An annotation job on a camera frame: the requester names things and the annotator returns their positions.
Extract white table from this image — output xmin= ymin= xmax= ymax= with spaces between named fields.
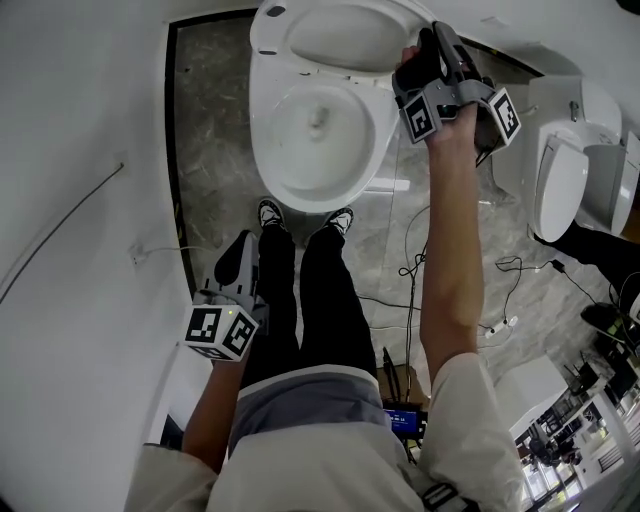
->
xmin=508 ymin=357 xmax=586 ymax=436

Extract person's left forearm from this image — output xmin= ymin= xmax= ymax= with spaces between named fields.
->
xmin=182 ymin=357 xmax=246 ymax=474

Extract person's cream grey shirt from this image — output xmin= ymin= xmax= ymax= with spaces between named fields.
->
xmin=117 ymin=352 xmax=524 ymax=512

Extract person's left shoe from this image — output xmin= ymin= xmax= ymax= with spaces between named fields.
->
xmin=256 ymin=198 xmax=289 ymax=234

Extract white one-piece toilet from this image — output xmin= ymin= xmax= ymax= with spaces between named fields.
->
xmin=492 ymin=74 xmax=624 ymax=246

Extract person's right hand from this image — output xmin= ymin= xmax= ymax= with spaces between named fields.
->
xmin=391 ymin=27 xmax=445 ymax=85

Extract blue screen device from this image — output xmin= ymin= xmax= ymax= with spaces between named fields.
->
xmin=382 ymin=407 xmax=432 ymax=447

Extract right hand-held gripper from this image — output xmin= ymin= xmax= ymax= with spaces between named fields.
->
xmin=391 ymin=21 xmax=523 ymax=148

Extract black floor cable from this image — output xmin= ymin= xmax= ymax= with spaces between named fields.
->
xmin=398 ymin=204 xmax=569 ymax=401

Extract person's shoe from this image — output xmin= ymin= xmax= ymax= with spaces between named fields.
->
xmin=322 ymin=207 xmax=356 ymax=236
xmin=256 ymin=198 xmax=289 ymax=234

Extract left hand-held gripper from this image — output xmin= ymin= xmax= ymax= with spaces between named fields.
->
xmin=182 ymin=229 xmax=272 ymax=362

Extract white plug cable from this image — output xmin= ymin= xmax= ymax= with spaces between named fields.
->
xmin=144 ymin=243 xmax=201 ymax=257

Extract person's right shoe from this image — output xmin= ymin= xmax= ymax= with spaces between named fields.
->
xmin=322 ymin=207 xmax=356 ymax=236

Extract person's right forearm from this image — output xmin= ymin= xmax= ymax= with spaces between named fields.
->
xmin=418 ymin=97 xmax=489 ymax=396

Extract black chest strap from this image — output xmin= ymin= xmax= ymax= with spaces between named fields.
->
xmin=421 ymin=482 xmax=482 ymax=512

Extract thin black wall cable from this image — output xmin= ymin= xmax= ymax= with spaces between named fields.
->
xmin=0 ymin=164 xmax=125 ymax=304

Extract white compact toilet body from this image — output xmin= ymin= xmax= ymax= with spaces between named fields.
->
xmin=248 ymin=0 xmax=401 ymax=215

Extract person's black trousers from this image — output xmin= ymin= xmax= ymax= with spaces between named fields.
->
xmin=239 ymin=224 xmax=379 ymax=389

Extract white power strip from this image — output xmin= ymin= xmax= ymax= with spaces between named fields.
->
xmin=482 ymin=314 xmax=520 ymax=340

